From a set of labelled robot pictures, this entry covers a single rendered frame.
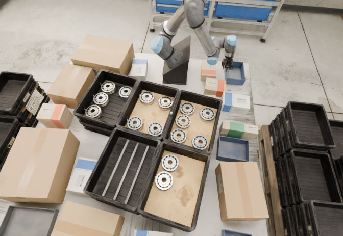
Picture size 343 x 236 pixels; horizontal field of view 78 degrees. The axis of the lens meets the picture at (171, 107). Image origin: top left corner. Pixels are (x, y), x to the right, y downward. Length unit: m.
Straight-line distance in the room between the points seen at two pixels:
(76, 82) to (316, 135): 1.98
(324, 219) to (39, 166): 1.85
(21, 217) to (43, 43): 2.56
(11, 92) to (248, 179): 2.12
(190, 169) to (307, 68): 2.53
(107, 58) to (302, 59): 2.68
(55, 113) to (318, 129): 2.07
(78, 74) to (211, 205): 1.31
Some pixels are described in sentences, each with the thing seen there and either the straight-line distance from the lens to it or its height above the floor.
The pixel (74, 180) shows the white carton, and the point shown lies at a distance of 1.45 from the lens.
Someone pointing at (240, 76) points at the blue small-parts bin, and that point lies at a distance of 1.92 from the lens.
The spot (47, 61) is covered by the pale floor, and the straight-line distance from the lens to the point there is 3.34.
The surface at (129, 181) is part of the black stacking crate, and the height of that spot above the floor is 0.83.
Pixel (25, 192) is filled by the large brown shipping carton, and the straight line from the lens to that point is 1.42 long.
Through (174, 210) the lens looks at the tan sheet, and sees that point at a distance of 1.27.
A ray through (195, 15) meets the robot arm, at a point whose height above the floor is 1.38.
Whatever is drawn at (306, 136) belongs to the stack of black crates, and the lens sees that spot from 2.11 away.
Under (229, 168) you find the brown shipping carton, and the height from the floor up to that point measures 0.86.
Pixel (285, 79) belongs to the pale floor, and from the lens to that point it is 3.14.
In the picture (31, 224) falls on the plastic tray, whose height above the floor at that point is 0.70.
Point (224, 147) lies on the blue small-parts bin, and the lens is 1.55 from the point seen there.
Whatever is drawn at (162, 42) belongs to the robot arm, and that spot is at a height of 1.08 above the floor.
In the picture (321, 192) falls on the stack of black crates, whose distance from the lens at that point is 2.11.
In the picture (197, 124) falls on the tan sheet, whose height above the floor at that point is 0.83.
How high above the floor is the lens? 2.09
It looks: 58 degrees down
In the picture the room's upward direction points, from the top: 2 degrees clockwise
